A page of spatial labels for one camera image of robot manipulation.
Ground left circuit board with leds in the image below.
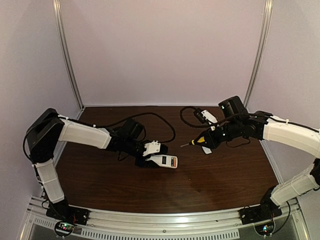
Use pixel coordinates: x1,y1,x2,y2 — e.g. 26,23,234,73
53,221,75,237

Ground aluminium corner post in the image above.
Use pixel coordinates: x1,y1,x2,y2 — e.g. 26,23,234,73
243,0,273,108
52,0,84,110

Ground white remote control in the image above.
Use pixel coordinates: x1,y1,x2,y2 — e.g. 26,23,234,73
147,154,178,169

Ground aluminium front rail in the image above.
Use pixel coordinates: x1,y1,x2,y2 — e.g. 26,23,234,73
18,196,310,240

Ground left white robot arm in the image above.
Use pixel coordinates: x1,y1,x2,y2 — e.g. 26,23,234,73
22,108,168,204

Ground right circuit board with leds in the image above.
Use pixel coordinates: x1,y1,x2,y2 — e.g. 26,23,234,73
254,221,275,238

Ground left black camera cable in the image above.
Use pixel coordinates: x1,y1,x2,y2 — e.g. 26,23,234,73
107,112,176,143

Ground right black camera cable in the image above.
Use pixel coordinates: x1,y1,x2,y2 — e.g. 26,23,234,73
179,106,231,128

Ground circuit board with leds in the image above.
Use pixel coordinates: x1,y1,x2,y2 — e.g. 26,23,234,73
53,221,75,237
254,221,275,238

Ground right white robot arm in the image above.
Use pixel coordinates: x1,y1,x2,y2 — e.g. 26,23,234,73
190,95,320,206

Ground yellow handled screwdriver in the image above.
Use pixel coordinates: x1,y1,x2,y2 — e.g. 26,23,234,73
180,137,206,148

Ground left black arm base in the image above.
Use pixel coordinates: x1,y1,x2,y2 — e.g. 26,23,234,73
46,199,90,226

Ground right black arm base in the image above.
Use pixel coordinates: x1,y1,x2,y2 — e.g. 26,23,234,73
238,186,282,225

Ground black camera cable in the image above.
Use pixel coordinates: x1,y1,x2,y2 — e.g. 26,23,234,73
179,106,231,128
107,112,176,143

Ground white battery cover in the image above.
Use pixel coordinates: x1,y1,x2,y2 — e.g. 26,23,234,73
202,147,212,155

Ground left aluminium corner post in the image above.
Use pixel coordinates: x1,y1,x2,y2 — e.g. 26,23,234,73
52,0,84,110

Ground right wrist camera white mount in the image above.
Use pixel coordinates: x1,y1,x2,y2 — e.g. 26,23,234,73
193,108,218,131

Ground orange batteries in remote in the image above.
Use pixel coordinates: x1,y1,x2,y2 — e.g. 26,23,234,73
171,157,178,168

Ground right aluminium corner post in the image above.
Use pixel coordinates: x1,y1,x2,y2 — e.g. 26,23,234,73
243,0,273,108

